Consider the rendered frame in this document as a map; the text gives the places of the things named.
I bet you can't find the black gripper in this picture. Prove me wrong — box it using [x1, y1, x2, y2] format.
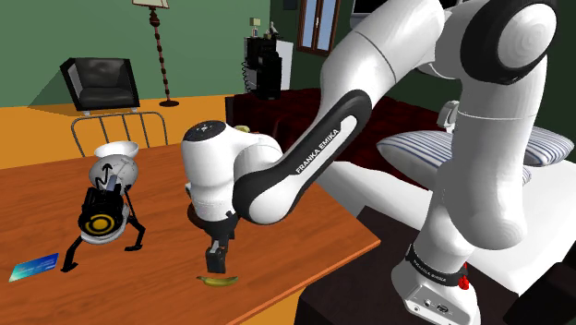
[204, 210, 239, 275]

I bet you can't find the yellow banana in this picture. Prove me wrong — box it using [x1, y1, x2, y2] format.
[196, 275, 240, 288]

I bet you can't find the white black legged robot figure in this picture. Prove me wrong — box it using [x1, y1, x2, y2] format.
[60, 153, 148, 274]

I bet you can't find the dark robot stand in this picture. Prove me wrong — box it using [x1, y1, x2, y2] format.
[294, 205, 576, 325]

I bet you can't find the white bowl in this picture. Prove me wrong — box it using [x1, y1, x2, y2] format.
[92, 139, 140, 160]

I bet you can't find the grey metal chair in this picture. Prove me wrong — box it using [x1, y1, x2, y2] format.
[69, 111, 170, 158]

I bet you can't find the blue card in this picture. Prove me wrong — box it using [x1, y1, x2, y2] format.
[8, 252, 61, 283]

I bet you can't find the black cabinet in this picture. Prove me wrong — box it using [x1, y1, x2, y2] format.
[242, 18, 295, 102]

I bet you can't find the black armchair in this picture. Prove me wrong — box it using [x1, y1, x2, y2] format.
[59, 56, 141, 114]

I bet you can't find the blue striped white pillow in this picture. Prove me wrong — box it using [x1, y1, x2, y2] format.
[375, 126, 576, 188]

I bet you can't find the floor lamp with beaded pole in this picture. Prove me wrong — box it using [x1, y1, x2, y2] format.
[131, 0, 181, 109]

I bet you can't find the bed with dark red blanket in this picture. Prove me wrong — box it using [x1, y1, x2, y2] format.
[224, 87, 576, 298]

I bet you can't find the brown framed window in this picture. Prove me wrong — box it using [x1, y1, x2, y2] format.
[296, 0, 342, 58]

